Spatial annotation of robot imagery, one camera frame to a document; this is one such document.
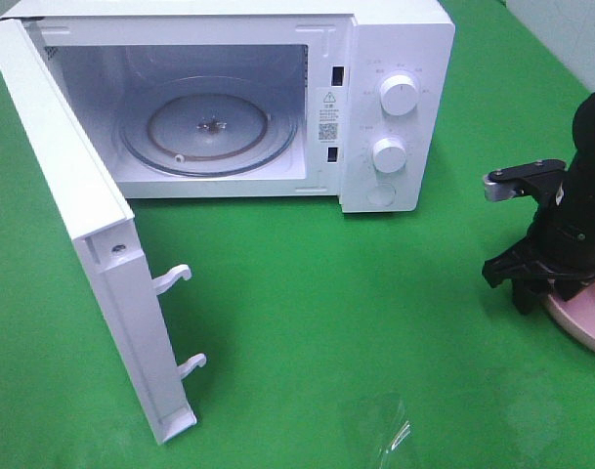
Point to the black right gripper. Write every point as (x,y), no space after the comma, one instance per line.
(513,263)

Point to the pink round plate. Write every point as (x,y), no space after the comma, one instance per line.
(576,316)

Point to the round white door button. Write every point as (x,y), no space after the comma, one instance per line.
(382,195)

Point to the white microwave door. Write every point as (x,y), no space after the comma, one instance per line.
(101,227)

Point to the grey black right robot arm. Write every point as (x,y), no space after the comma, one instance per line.
(592,122)

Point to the lower white timer knob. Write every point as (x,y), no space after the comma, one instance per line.
(389,155)

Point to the upper white power knob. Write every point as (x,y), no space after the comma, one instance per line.
(399,93)

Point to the white microwave oven body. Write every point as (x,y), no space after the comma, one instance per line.
(101,53)

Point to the glass microwave turntable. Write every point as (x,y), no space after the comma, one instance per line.
(211,126)

